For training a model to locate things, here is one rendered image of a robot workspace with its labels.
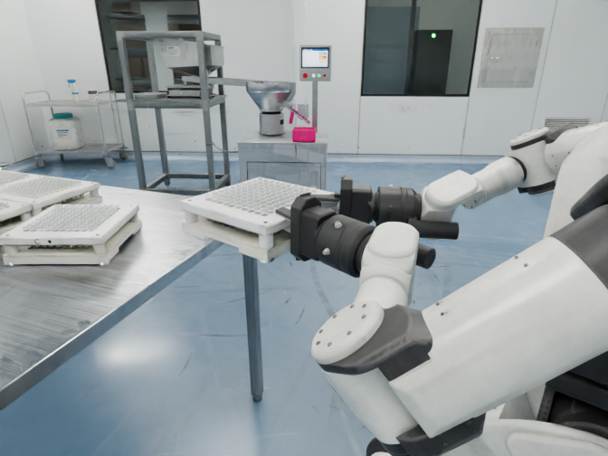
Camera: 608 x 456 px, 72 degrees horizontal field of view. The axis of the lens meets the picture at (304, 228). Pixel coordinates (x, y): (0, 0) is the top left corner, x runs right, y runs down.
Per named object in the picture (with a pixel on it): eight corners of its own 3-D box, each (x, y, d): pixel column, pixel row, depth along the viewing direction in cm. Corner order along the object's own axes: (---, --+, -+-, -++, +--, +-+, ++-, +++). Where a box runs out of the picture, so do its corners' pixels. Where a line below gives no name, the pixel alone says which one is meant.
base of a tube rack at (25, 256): (4, 264, 100) (1, 255, 99) (59, 226, 122) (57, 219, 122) (106, 264, 100) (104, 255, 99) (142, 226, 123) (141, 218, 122)
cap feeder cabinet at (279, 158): (242, 242, 314) (236, 142, 286) (254, 216, 367) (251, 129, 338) (325, 245, 311) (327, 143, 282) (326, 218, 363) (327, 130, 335)
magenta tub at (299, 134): (291, 142, 286) (291, 129, 283) (293, 138, 297) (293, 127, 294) (315, 142, 286) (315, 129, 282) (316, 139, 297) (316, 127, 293)
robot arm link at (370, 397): (383, 342, 56) (349, 468, 40) (339, 283, 55) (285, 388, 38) (454, 313, 51) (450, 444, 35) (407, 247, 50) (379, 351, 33)
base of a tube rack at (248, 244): (261, 203, 107) (260, 194, 106) (341, 223, 93) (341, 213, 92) (182, 232, 89) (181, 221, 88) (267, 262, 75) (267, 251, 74)
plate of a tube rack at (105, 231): (-2, 245, 98) (-5, 237, 97) (55, 210, 121) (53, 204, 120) (102, 245, 98) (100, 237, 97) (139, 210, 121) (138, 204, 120)
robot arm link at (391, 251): (375, 269, 68) (356, 316, 56) (378, 218, 64) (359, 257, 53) (415, 275, 66) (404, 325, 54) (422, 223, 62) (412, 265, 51)
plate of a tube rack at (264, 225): (260, 184, 105) (259, 175, 104) (341, 202, 91) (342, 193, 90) (179, 209, 87) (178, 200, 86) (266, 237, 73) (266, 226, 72)
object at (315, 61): (299, 134, 318) (299, 44, 295) (299, 131, 328) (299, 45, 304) (329, 134, 317) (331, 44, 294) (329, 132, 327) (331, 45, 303)
